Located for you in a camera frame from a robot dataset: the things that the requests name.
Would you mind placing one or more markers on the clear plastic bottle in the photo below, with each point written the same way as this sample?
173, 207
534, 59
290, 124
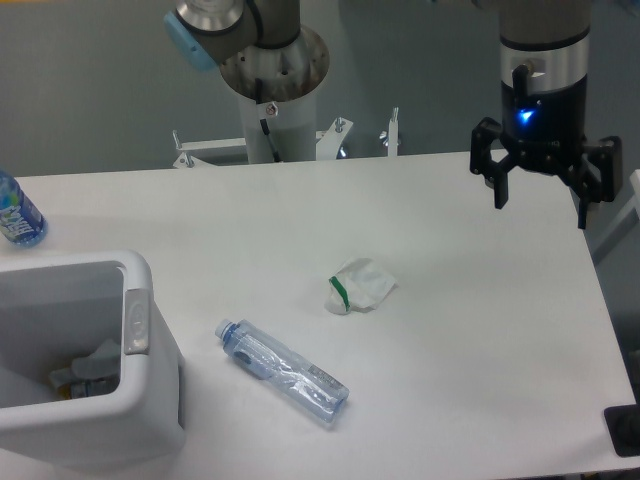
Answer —
291, 374

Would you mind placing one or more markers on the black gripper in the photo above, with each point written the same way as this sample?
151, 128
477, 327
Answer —
546, 135

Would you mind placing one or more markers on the white frame at right edge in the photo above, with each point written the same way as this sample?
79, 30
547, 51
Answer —
622, 224

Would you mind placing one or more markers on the blue labelled water bottle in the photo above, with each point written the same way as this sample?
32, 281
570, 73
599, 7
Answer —
22, 223

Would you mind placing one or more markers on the white trash can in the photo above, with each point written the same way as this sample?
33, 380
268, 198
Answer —
58, 310

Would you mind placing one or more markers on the black clamp at table edge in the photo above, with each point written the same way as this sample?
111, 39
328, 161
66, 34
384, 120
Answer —
623, 426

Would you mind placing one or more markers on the white metal base frame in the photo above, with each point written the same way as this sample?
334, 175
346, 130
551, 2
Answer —
330, 144

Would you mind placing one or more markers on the grey trash inside can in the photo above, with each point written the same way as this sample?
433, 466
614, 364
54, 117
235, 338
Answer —
94, 375

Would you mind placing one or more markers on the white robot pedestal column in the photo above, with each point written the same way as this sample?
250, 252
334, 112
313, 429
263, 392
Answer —
277, 90

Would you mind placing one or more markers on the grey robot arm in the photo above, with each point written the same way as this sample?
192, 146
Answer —
544, 45

